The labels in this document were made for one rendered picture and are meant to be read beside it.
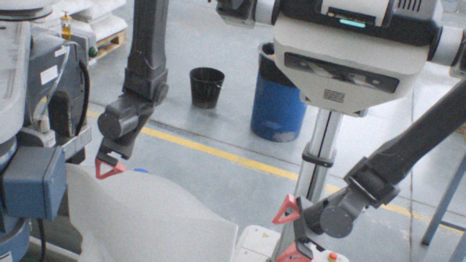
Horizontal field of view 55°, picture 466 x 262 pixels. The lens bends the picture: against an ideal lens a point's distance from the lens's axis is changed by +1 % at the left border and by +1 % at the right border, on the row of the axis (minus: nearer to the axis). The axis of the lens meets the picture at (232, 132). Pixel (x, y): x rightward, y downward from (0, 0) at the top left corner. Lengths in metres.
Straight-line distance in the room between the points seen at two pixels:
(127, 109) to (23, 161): 0.22
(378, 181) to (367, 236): 1.98
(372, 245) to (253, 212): 0.70
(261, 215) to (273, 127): 0.86
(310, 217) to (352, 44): 0.48
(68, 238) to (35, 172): 1.18
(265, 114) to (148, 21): 2.53
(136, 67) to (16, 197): 0.32
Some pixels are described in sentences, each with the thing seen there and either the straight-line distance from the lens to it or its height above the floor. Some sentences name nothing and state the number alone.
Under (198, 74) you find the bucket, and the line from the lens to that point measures 3.81.
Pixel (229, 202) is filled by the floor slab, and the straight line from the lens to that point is 2.75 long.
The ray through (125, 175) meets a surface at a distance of 1.21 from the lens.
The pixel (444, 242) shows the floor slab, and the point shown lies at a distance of 3.01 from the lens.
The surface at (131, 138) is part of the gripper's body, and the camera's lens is 1.00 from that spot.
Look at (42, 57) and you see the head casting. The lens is 1.11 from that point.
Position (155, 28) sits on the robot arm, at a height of 1.49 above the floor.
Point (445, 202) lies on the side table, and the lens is 2.75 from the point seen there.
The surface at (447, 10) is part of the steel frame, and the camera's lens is 8.55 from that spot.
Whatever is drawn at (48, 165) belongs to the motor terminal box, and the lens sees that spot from 0.79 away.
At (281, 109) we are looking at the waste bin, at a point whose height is 0.29.
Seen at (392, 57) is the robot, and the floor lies 1.40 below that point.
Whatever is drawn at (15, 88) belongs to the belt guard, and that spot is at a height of 1.42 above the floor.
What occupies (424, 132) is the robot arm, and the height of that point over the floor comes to 1.45.
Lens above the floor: 1.76
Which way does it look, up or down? 31 degrees down
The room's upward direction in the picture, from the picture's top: 9 degrees clockwise
